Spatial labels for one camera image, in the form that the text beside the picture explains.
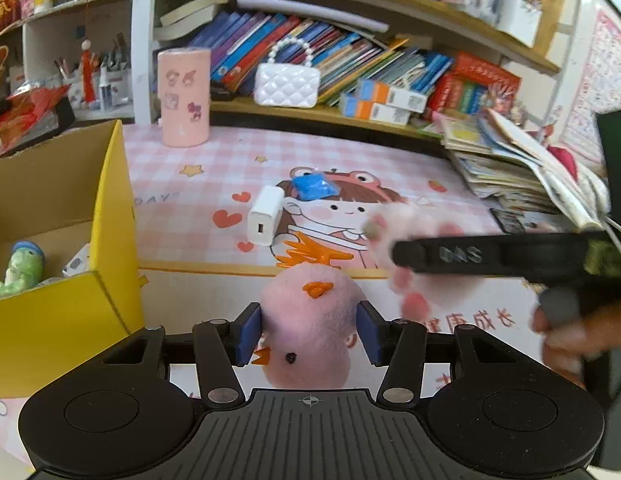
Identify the wooden bookshelf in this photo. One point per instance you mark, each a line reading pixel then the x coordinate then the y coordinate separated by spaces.
pixel 340 10

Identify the white shelf unit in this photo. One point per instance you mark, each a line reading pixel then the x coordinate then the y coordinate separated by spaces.
pixel 50 35

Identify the black phone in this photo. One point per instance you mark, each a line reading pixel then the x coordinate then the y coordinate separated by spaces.
pixel 508 220

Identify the white pen holder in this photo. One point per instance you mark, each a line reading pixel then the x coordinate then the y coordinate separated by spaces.
pixel 518 22

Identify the white charger plug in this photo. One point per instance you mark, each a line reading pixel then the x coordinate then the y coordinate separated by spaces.
pixel 265 215

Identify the pink pig plush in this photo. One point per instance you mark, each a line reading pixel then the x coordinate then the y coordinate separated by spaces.
pixel 415 225

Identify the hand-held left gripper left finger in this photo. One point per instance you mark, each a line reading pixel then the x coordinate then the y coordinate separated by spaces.
pixel 248 335

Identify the red gold paper decoration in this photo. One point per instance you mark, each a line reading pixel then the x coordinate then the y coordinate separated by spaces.
pixel 0 20

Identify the stack of booklets and papers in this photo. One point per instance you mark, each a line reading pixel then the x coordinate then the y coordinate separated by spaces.
pixel 510 160

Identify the orange white carton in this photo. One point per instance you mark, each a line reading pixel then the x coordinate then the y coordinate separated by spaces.
pixel 390 94
pixel 375 110

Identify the pink chick plush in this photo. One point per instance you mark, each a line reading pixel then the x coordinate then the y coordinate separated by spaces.
pixel 308 320

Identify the blue crumpled packet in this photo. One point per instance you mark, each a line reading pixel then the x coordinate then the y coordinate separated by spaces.
pixel 313 186

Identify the red foil packaging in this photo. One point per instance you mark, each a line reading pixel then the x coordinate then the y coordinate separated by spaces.
pixel 25 110

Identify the red tassel ornament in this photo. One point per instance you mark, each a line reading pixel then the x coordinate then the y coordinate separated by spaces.
pixel 88 72

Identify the flat stacked books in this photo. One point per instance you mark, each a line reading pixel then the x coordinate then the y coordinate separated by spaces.
pixel 190 15

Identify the pink wall poster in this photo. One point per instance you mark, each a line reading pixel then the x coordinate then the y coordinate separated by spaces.
pixel 600 70

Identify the green figurine with blue cap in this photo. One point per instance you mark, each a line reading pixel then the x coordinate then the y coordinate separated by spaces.
pixel 20 270

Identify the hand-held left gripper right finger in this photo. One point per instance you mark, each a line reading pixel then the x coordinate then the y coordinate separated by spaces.
pixel 368 332

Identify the person's right hand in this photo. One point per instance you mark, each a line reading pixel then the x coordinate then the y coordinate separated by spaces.
pixel 570 345

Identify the row of books under scroll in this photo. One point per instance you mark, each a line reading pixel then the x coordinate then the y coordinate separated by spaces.
pixel 300 50

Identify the pink cylinder with stickers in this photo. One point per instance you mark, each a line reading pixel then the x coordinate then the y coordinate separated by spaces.
pixel 184 100

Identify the small white box red stripe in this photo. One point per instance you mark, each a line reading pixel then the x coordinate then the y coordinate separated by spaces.
pixel 79 260

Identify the red dictionaries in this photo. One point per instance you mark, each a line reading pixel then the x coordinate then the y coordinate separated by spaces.
pixel 475 85

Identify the pink printed tablecloth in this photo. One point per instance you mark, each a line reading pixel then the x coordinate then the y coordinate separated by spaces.
pixel 215 175

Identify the white rolled paper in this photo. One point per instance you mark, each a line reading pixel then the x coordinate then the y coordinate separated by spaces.
pixel 310 10

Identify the yellow cardboard box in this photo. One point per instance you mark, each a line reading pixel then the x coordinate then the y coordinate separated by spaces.
pixel 110 240

